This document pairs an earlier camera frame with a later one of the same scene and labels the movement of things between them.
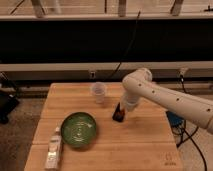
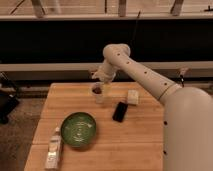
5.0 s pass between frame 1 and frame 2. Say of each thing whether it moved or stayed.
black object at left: stayed
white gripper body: moved
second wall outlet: stayed
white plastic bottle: stayed
